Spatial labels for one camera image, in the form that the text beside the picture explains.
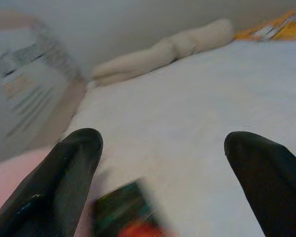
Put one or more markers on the white quilted mattress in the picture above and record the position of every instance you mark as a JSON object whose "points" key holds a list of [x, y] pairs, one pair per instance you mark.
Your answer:
{"points": [[187, 103]]}

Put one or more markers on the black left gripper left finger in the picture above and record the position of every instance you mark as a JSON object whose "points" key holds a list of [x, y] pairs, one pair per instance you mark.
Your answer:
{"points": [[56, 180]]}

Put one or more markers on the orange cartoon print blanket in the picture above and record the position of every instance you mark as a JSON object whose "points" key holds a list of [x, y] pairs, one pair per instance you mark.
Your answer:
{"points": [[273, 27]]}

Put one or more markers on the dark green red book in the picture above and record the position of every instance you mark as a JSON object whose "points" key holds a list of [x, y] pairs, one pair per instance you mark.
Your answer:
{"points": [[125, 209]]}

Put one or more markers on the beige bolster pillow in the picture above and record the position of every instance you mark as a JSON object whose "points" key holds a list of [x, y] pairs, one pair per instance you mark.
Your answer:
{"points": [[204, 37], [133, 64]]}

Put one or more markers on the grey flower printed panel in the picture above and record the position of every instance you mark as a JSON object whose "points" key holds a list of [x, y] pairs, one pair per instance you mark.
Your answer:
{"points": [[27, 86]]}

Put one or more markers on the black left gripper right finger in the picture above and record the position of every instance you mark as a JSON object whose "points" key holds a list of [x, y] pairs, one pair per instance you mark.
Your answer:
{"points": [[273, 182]]}

